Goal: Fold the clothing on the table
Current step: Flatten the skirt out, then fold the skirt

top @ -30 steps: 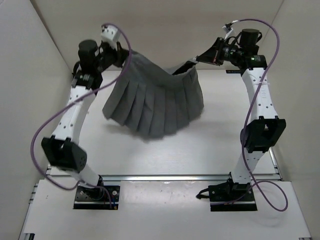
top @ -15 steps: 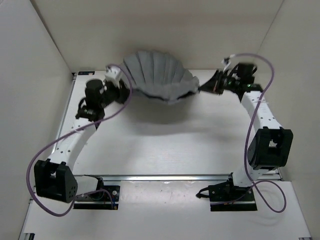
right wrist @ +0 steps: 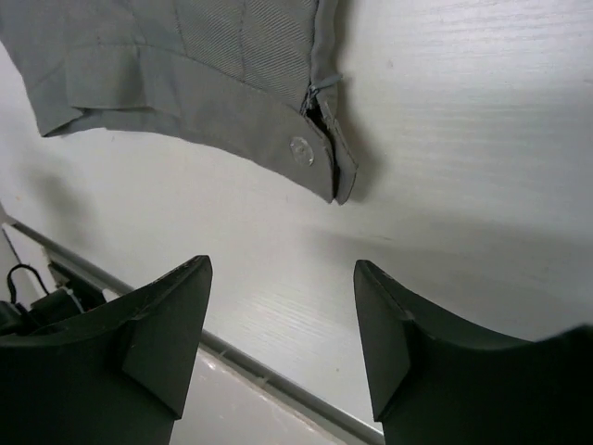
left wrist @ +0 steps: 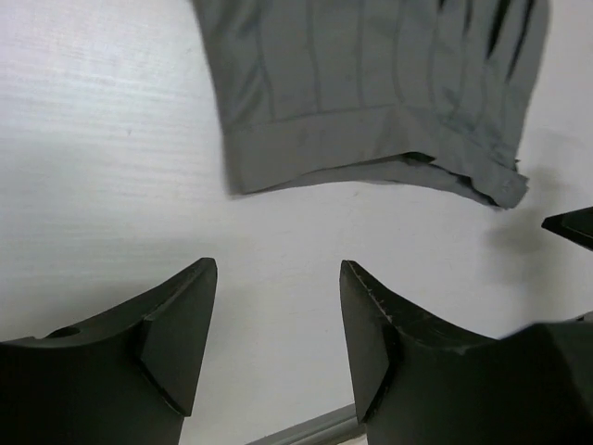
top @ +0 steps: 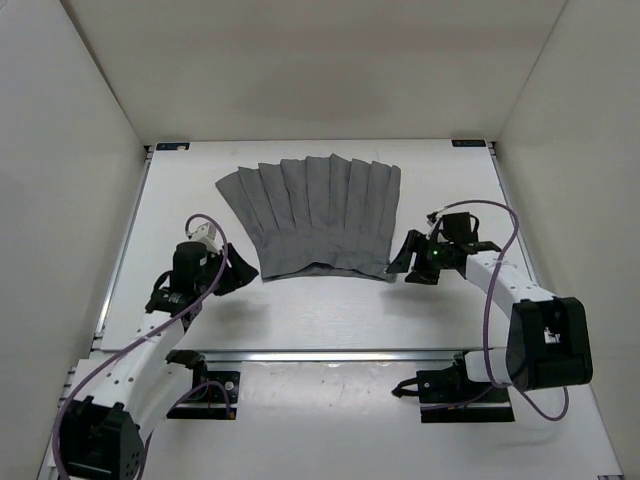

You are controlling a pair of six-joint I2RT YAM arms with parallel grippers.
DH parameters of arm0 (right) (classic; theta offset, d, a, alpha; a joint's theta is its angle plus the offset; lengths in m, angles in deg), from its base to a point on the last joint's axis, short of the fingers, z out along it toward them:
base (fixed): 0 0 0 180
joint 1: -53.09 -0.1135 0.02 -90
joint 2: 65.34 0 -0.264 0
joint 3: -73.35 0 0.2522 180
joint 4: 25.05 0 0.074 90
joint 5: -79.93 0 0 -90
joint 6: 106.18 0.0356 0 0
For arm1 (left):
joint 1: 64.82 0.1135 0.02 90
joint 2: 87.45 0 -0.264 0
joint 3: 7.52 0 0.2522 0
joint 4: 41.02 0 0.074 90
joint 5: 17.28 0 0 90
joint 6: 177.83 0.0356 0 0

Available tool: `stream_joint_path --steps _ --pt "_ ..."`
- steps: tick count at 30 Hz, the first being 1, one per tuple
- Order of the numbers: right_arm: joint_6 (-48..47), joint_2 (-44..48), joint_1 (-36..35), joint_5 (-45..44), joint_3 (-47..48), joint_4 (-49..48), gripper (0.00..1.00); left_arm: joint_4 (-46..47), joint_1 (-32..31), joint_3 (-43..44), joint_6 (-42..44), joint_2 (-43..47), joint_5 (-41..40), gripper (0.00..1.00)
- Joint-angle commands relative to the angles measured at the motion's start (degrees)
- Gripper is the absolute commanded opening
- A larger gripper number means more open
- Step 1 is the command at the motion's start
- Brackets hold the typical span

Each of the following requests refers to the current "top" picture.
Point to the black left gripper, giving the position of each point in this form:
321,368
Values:
239,273

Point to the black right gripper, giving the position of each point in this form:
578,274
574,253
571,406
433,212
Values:
403,261

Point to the grey pleated skirt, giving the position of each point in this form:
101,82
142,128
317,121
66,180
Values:
317,216

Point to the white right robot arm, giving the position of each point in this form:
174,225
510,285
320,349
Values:
547,344

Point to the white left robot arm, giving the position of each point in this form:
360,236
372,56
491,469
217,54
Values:
104,428

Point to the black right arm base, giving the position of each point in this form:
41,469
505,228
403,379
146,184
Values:
449,396

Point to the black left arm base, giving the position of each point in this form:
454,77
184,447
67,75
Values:
214,393

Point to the blue label right corner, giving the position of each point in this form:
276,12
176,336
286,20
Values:
468,143

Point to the blue label corner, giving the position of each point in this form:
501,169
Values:
172,146
468,143

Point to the blue label left corner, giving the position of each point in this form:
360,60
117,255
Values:
172,146

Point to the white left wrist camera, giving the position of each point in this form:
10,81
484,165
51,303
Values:
206,234

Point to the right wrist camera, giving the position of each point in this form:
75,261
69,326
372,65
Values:
434,217

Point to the aluminium front table rail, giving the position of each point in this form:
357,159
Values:
330,356

